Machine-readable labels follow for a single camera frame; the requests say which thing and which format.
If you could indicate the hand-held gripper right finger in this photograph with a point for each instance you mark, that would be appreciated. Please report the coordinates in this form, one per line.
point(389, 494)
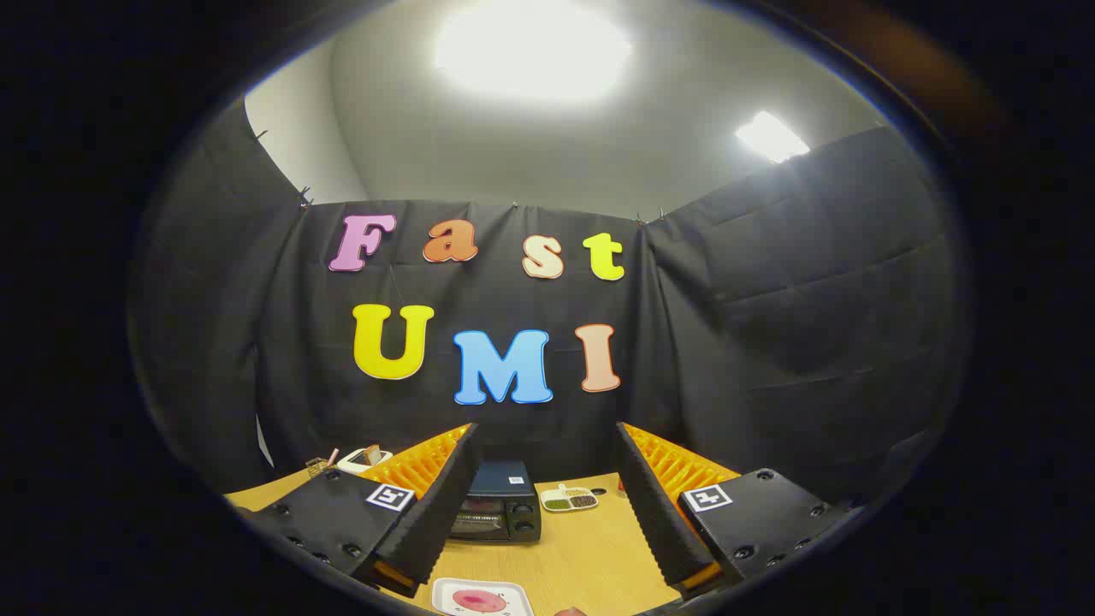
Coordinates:
point(659, 522)

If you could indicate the white divided bean dish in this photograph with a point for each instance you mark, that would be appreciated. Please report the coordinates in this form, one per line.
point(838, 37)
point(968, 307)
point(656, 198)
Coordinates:
point(569, 500)

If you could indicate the black toaster oven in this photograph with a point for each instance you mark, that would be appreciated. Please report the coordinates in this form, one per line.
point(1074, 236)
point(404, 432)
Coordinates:
point(505, 483)

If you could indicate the black backdrop cloth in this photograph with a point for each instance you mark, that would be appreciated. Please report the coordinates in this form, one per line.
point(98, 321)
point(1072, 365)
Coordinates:
point(727, 359)

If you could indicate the large ceiling light panel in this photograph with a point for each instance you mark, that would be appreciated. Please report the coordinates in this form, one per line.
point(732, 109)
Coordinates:
point(530, 51)

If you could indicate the white pop-up toaster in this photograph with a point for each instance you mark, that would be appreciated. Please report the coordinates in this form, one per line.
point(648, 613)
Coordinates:
point(351, 462)

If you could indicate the white square dish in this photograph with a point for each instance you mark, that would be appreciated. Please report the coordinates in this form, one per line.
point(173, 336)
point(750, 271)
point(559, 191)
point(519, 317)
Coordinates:
point(445, 590)

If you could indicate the brown bread slice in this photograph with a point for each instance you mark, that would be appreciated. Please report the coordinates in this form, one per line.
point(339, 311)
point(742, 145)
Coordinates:
point(371, 455)

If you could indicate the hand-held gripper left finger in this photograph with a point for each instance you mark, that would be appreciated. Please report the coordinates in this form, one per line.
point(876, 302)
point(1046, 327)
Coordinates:
point(440, 513)

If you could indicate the pink ham slice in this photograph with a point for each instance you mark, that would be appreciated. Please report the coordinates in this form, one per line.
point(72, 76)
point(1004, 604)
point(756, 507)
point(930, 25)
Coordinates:
point(479, 601)

